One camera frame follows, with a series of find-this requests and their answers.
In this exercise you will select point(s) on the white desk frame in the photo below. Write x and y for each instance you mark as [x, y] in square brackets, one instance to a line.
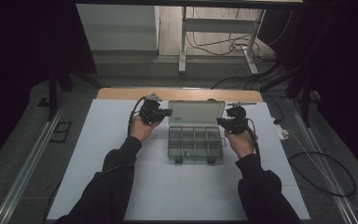
[217, 25]

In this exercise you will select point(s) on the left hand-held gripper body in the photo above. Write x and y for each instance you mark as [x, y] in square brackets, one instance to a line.
[150, 112]

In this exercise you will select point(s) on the white cabinet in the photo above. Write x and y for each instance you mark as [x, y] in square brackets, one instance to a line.
[118, 28]

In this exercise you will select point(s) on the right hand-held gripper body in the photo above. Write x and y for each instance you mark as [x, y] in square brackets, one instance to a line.
[237, 123]

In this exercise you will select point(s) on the aluminium floor rail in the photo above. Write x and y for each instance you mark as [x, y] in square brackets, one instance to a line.
[28, 168]
[320, 155]

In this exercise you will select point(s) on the clear grey compartment organizer box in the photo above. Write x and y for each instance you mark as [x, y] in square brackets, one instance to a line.
[195, 140]

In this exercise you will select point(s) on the person's right hand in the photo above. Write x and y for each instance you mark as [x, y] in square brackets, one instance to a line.
[242, 144]

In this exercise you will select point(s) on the black curtain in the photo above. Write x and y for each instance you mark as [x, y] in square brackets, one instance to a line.
[345, 62]
[15, 62]

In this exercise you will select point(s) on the person's left hand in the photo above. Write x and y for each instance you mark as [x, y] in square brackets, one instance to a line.
[141, 130]

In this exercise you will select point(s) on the black metal stand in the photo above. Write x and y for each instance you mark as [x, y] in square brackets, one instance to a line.
[52, 93]
[306, 102]

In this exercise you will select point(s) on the black floor bracket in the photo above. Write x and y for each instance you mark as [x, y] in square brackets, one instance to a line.
[61, 132]

